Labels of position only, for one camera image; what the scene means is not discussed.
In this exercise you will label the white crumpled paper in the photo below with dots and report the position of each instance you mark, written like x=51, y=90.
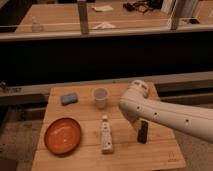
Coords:
x=104, y=25

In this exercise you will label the orange ceramic bowl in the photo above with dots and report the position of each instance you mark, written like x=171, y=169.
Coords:
x=62, y=136

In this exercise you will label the white paper sheet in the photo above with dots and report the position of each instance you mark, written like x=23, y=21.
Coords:
x=104, y=8

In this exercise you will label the blue sponge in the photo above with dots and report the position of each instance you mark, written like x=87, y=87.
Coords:
x=69, y=98

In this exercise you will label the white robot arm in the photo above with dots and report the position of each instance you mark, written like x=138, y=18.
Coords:
x=195, y=121

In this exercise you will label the right grey metal post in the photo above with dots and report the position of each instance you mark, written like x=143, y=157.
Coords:
x=176, y=13

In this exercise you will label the grey metal post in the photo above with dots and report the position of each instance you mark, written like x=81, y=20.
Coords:
x=82, y=10
x=176, y=13

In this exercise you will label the white squeeze bottle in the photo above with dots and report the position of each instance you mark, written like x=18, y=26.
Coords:
x=106, y=136

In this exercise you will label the black rectangular block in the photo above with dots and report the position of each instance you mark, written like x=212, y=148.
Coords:
x=143, y=132

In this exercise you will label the small black background device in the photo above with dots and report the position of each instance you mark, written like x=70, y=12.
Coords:
x=194, y=21

